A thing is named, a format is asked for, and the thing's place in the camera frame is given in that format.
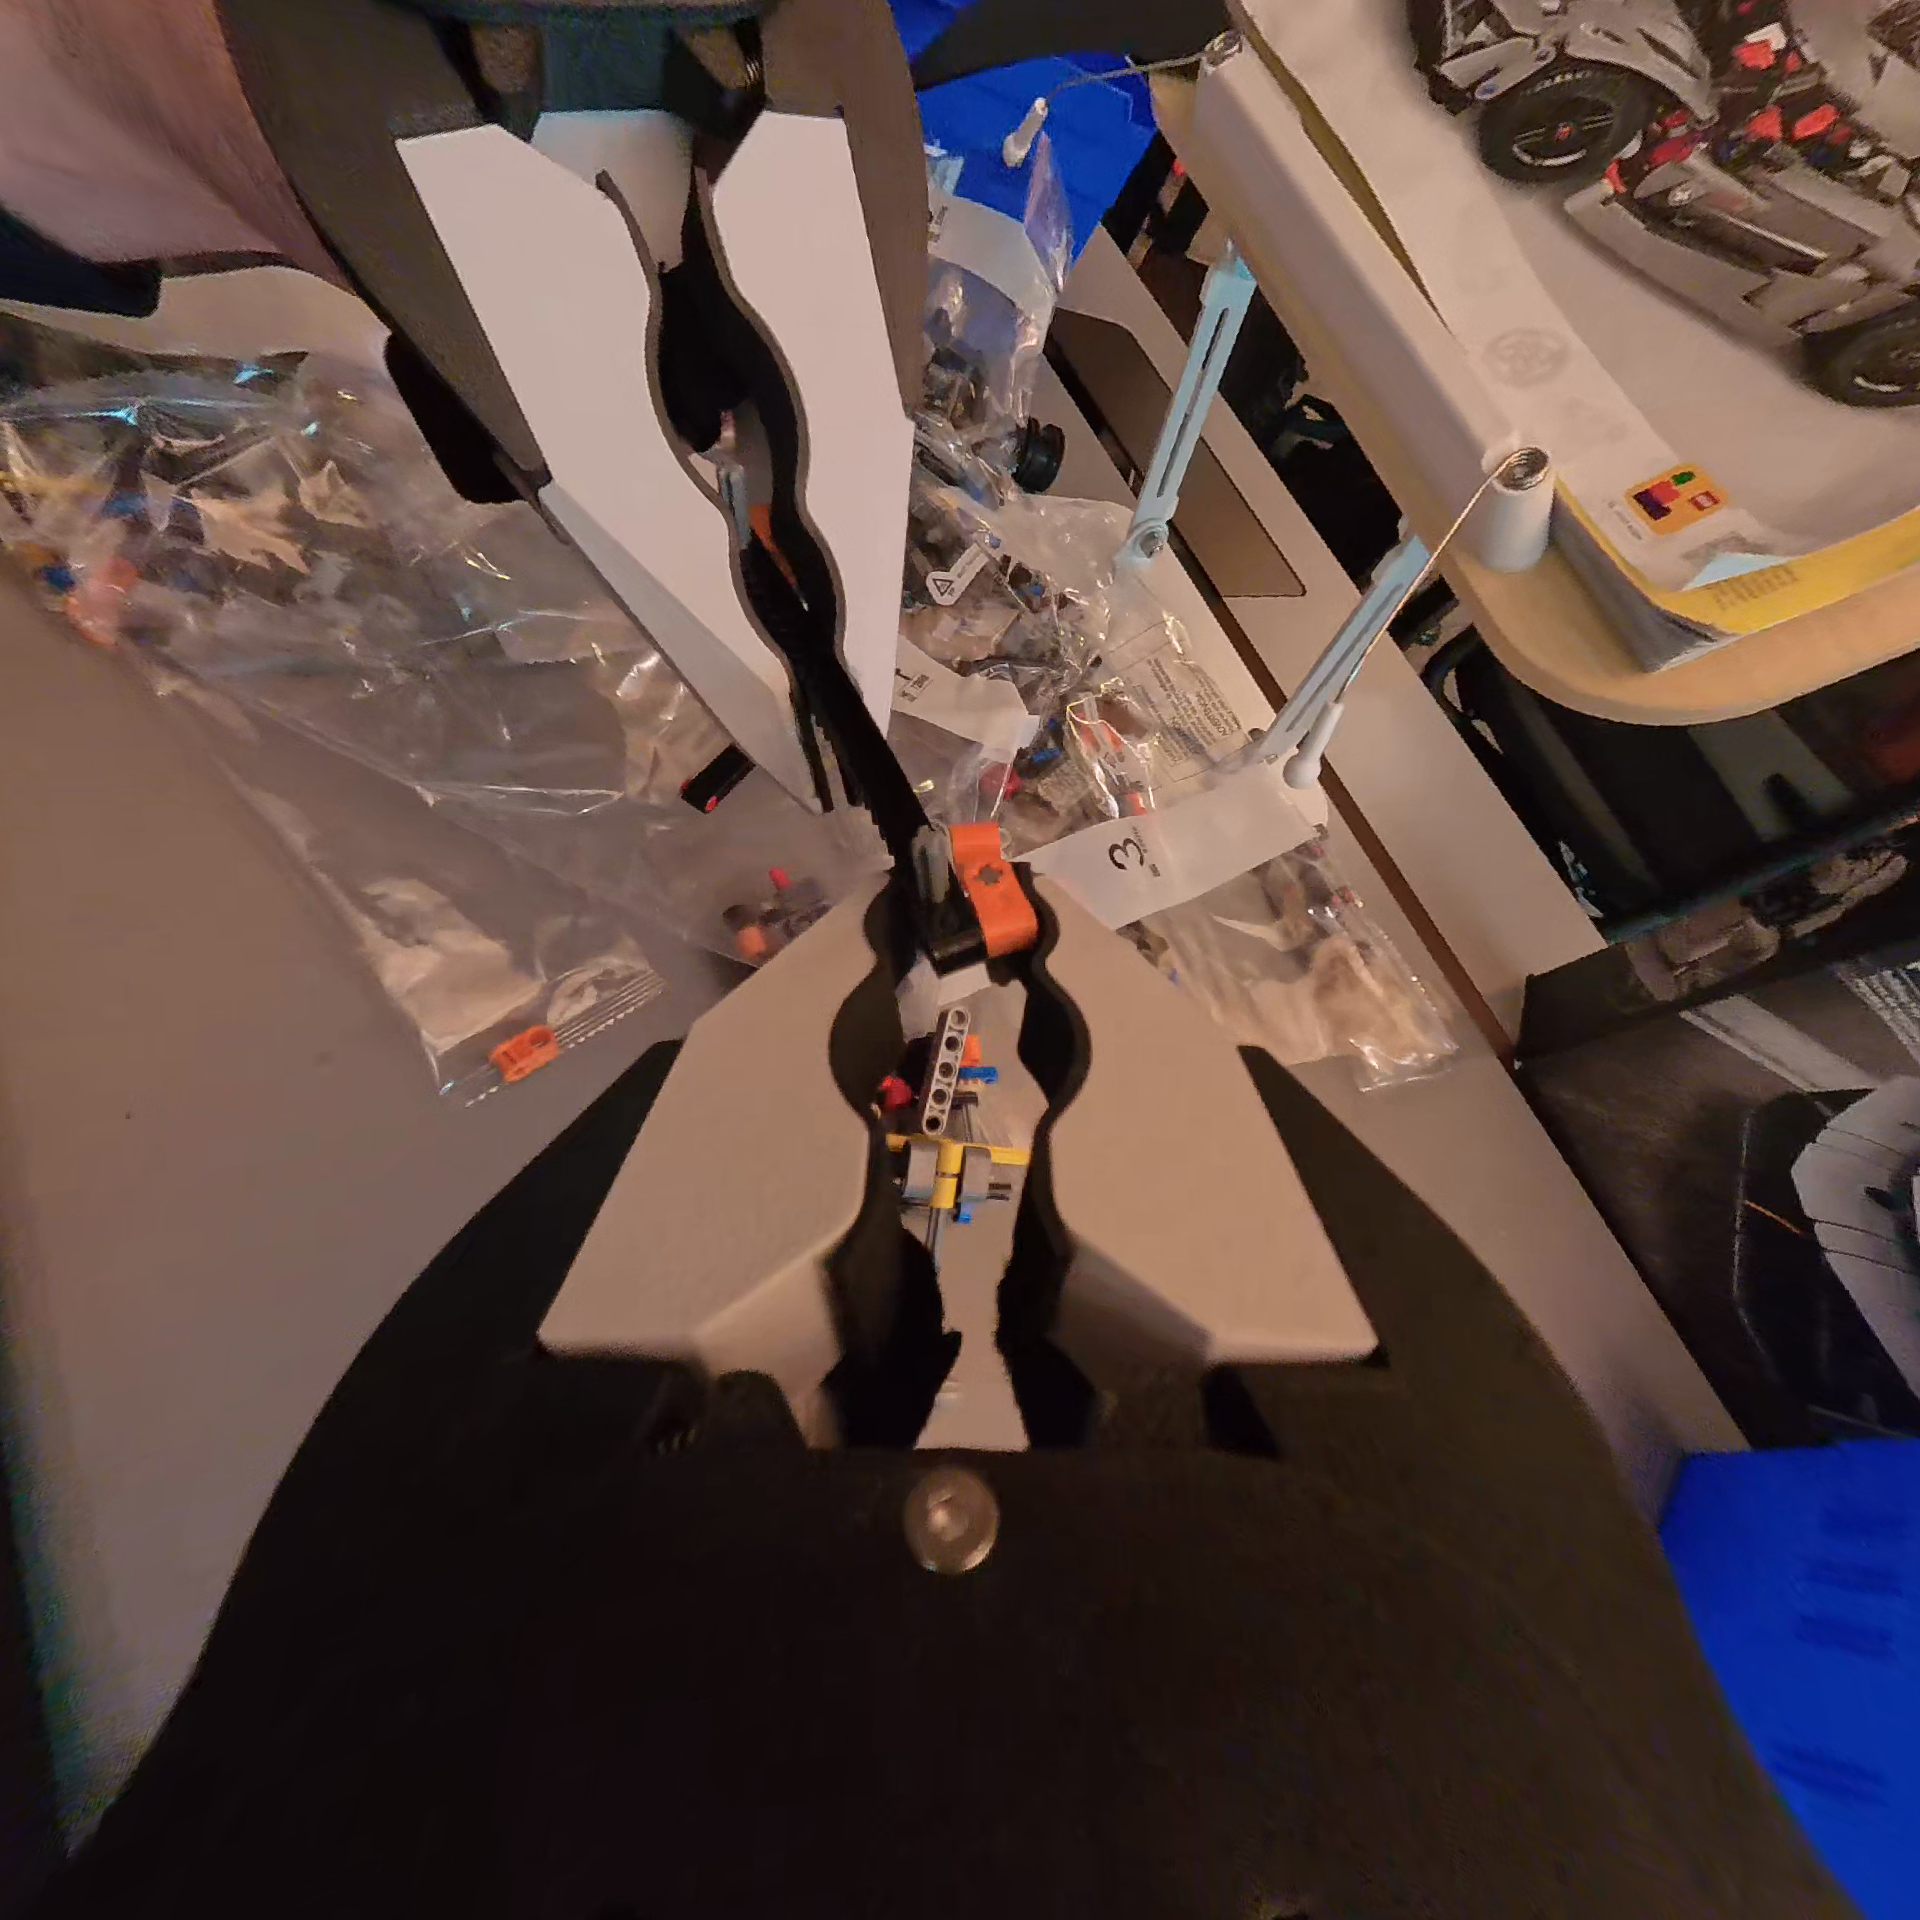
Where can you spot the clear bag of mixed parts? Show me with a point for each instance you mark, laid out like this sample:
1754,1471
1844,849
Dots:
300,571

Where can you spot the yellow grey axle subassembly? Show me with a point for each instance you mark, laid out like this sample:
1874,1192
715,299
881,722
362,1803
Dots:
937,1073

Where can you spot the blue plastic bin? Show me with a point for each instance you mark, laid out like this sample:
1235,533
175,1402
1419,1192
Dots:
961,89
1800,1650

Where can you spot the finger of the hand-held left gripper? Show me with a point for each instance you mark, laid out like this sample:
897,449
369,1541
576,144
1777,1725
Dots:
556,332
839,332

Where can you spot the black gear rack assembly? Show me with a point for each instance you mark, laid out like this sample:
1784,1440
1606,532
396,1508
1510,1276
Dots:
990,886

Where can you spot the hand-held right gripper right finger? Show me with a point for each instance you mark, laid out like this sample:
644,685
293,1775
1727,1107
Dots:
1199,1199

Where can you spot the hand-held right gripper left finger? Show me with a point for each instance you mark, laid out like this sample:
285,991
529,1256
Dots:
719,1199

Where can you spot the white slotted stand leg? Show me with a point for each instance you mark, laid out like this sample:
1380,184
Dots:
1350,645
1193,407

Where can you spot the toy car set box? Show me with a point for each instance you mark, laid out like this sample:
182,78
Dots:
1650,1199

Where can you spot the black toy wheel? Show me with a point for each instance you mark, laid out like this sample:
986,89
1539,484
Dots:
1039,459

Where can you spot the orange connector piece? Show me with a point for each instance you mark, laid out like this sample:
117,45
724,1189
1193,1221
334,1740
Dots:
522,1056

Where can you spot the person's left hand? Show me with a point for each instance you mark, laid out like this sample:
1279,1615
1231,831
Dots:
107,118

